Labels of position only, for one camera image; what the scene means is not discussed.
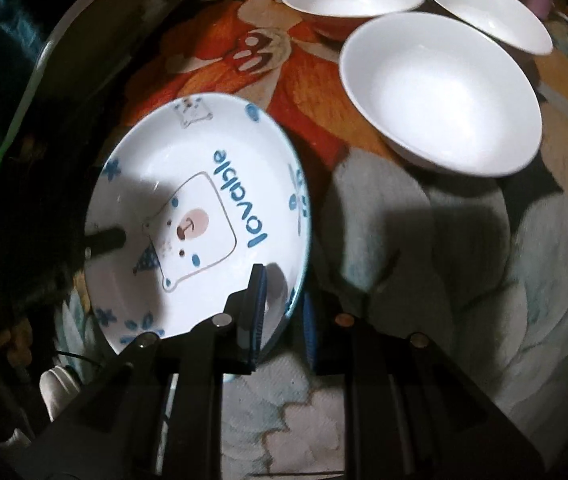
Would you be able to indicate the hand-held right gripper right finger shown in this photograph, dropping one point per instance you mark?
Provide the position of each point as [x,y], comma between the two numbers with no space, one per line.
[310,330]

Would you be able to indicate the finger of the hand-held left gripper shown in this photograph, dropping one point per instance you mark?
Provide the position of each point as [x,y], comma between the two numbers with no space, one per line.
[106,242]

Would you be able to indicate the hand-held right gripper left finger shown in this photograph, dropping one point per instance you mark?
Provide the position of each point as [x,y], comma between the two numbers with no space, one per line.
[256,310]

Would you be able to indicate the white bear print plate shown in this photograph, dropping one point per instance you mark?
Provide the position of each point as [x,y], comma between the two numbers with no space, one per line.
[203,175]

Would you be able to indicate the dark blue cloth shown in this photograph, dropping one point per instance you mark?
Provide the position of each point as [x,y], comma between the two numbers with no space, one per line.
[3,15]

